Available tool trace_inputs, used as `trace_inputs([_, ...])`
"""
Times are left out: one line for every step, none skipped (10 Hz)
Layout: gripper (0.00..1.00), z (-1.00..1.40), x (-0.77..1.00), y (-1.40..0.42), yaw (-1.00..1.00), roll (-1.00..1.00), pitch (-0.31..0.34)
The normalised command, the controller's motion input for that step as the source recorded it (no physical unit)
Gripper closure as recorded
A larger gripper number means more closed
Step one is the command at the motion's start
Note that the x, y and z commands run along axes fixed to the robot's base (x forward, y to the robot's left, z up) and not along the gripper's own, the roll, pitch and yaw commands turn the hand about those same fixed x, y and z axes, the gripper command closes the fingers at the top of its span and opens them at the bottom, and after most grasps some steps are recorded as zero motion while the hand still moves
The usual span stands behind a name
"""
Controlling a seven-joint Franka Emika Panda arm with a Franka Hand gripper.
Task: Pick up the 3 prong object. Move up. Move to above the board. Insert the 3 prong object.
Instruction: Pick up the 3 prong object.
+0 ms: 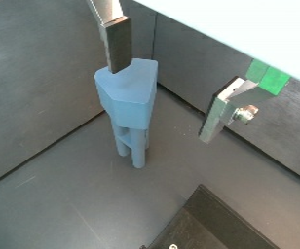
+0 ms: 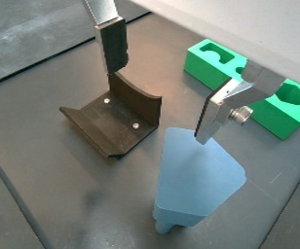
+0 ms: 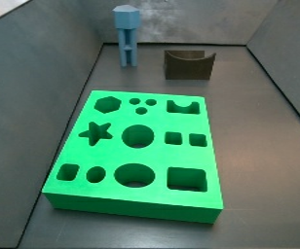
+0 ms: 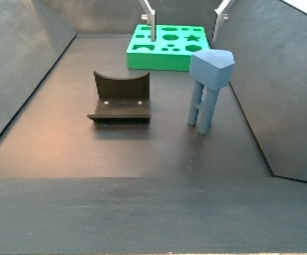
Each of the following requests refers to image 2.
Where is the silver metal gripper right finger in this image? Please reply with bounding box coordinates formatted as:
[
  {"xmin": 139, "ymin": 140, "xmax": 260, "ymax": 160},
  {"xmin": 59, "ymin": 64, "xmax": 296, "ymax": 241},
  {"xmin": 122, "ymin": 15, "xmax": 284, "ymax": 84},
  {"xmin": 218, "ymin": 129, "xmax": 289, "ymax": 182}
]
[{"xmin": 194, "ymin": 60, "xmax": 285, "ymax": 144}]

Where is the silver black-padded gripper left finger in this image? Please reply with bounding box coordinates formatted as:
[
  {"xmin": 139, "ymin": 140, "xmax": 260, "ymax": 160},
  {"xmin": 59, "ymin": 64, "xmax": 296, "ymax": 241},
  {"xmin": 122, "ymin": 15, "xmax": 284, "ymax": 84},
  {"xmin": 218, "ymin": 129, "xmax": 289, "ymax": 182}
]
[{"xmin": 81, "ymin": 0, "xmax": 127, "ymax": 74}]

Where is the blue three-prong block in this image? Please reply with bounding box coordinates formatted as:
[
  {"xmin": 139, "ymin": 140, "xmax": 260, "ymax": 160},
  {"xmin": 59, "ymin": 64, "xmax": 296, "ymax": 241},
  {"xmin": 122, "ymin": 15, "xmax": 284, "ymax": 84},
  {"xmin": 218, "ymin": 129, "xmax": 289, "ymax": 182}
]
[{"xmin": 153, "ymin": 127, "xmax": 246, "ymax": 233}]

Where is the green shape-sorting foam board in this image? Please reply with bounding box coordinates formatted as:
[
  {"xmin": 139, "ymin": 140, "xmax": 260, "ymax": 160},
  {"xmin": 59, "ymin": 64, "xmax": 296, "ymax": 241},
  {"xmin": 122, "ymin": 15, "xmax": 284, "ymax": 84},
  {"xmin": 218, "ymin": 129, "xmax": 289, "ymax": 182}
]
[{"xmin": 184, "ymin": 39, "xmax": 300, "ymax": 143}]

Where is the black curved holder stand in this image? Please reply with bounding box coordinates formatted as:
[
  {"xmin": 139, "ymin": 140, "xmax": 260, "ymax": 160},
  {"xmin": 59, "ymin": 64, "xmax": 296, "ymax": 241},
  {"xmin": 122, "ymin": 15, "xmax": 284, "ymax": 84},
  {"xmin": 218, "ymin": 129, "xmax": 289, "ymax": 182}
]
[{"xmin": 61, "ymin": 73, "xmax": 162, "ymax": 158}]

